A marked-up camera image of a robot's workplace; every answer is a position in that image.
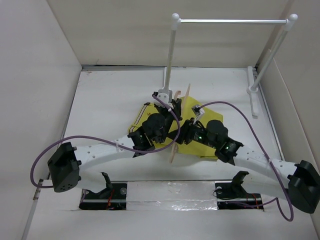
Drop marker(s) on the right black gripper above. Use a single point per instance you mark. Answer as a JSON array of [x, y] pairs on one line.
[[185, 132]]

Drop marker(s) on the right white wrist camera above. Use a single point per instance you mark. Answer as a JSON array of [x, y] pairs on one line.
[[198, 111]]

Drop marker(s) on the white clothes rack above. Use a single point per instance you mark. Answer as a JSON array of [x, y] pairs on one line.
[[252, 81]]

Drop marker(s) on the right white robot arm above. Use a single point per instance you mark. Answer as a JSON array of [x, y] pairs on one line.
[[301, 181]]

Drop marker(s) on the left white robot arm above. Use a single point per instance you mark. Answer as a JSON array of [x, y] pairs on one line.
[[69, 165]]

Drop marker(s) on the yellow-green trousers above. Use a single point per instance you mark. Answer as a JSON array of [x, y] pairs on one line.
[[193, 148]]

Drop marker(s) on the wooden clothes hanger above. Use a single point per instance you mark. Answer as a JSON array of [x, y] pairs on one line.
[[174, 149]]

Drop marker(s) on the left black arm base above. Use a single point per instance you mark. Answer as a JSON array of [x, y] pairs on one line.
[[112, 198]]

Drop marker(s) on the silver tape strip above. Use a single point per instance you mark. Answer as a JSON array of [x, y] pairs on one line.
[[171, 196]]

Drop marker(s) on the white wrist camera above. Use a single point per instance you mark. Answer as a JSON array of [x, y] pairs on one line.
[[198, 111], [162, 99]]

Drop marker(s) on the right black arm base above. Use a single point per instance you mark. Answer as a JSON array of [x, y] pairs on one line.
[[231, 195]]

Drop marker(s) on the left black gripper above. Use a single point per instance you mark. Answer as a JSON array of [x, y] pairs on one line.
[[176, 104]]

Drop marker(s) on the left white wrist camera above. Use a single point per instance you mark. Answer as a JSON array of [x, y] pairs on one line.
[[162, 99]]

